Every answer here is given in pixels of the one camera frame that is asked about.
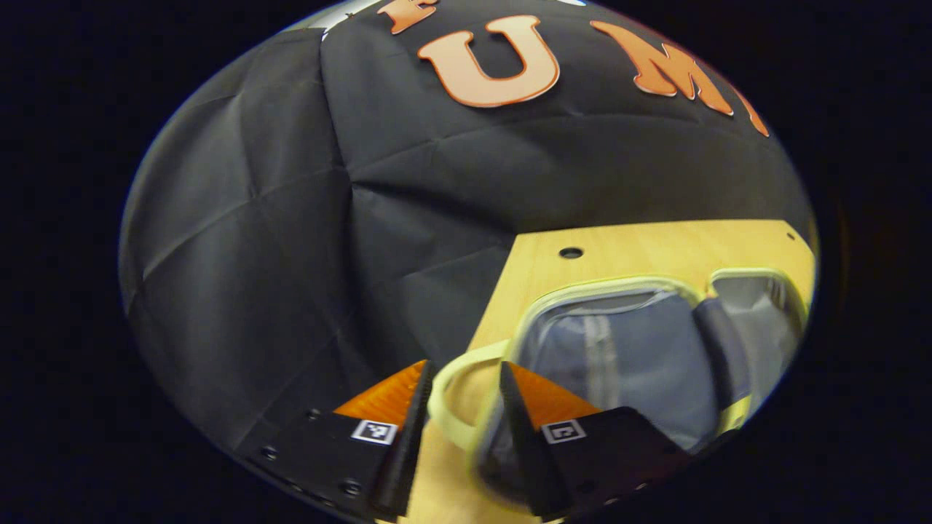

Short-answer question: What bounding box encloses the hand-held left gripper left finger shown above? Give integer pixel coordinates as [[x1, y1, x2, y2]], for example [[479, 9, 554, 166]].
[[242, 359, 438, 522]]

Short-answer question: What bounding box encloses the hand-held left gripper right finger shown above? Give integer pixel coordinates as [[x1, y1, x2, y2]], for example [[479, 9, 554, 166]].
[[499, 360, 694, 520]]

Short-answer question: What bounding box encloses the cream suitcase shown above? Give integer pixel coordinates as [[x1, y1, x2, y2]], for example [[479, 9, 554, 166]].
[[428, 268, 810, 510]]

